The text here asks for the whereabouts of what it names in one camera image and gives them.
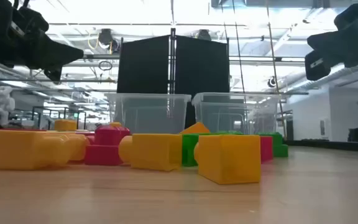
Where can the white robot figure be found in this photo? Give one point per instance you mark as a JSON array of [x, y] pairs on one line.
[[2, 104]]

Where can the red toy block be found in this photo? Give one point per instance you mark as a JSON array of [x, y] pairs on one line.
[[266, 149], [102, 155], [110, 135]]

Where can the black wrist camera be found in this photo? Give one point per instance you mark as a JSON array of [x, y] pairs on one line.
[[54, 74], [317, 67]]

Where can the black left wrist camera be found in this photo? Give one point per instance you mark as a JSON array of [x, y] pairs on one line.
[[54, 74]]

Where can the black ceiling lamp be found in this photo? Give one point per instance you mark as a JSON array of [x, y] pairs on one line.
[[105, 36], [204, 35]]

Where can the black chair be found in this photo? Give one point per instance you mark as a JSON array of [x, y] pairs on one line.
[[357, 135]]

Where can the clear plastic bin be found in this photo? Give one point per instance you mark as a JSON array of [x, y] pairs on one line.
[[148, 112], [235, 112]]

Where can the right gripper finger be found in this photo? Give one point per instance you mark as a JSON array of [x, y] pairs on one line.
[[356, 17], [328, 42]]

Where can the black screen panel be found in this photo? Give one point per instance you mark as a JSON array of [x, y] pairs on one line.
[[141, 62], [204, 68]]

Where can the black round fixture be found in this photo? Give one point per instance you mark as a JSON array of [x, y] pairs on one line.
[[271, 82]]

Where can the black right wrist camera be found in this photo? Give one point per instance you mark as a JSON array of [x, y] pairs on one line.
[[317, 67]]

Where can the large yellow toy block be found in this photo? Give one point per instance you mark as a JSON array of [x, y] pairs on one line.
[[14, 149]]

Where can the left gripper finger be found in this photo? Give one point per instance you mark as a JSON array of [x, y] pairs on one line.
[[61, 54], [34, 21]]

